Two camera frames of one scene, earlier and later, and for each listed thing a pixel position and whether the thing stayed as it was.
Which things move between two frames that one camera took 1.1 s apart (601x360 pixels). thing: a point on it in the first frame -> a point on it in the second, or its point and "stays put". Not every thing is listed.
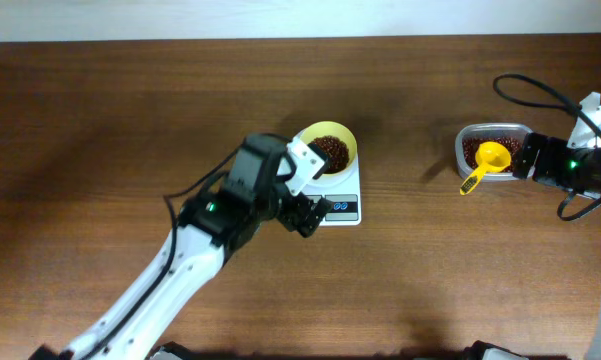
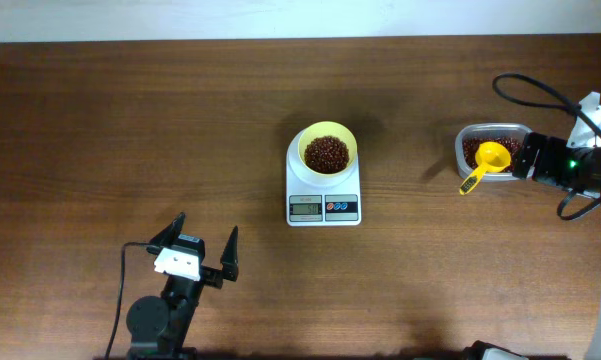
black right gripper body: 552,162 stays put
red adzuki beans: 471,144 stays put
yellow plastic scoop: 490,157 stays put
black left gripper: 296,218 -> 228,264
